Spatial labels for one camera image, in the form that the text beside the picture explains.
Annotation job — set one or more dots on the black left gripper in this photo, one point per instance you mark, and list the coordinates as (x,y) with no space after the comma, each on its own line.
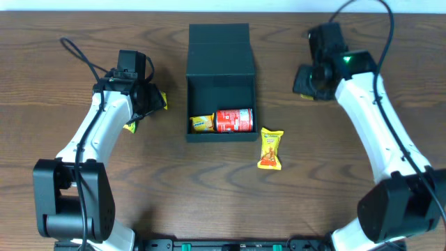
(157,100)

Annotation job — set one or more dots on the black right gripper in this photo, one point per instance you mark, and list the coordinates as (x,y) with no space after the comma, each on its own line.
(300,87)

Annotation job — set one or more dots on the yellow Apollo cake packet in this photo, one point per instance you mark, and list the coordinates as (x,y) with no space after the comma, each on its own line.
(164,96)

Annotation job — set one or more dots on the yellow chocolate wafer packet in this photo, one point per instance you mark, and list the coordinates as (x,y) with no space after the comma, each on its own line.
(306,97)

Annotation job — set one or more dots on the green Pandan snack packet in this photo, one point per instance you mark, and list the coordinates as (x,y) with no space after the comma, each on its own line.
(132,127)

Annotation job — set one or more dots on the orange Le-mond biscuit packet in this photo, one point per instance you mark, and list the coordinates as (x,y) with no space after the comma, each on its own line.
(203,123)

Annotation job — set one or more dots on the dark green box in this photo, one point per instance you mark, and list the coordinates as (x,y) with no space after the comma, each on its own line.
(220,75)

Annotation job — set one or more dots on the yellow orange snack packet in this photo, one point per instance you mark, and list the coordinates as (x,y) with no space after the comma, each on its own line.
(269,149)

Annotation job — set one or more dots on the red Pringles can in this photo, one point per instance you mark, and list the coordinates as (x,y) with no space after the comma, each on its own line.
(234,120)

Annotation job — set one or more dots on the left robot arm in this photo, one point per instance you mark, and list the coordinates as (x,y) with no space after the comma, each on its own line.
(73,197)

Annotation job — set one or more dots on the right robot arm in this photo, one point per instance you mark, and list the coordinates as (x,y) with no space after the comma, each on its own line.
(408,198)

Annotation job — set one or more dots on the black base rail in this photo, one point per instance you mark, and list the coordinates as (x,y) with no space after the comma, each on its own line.
(295,244)

